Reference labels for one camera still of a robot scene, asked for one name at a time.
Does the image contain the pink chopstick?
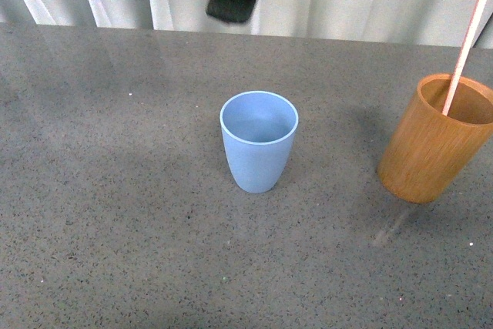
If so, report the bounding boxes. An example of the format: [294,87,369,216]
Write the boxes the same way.
[441,0,488,116]

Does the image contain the blue plastic cup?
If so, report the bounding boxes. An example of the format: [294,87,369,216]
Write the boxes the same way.
[220,91,299,193]

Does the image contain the brown bamboo chopstick holder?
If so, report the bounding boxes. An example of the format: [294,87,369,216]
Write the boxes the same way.
[377,73,492,203]

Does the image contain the white pleated curtain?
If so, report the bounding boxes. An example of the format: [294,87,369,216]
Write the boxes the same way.
[1,0,476,46]

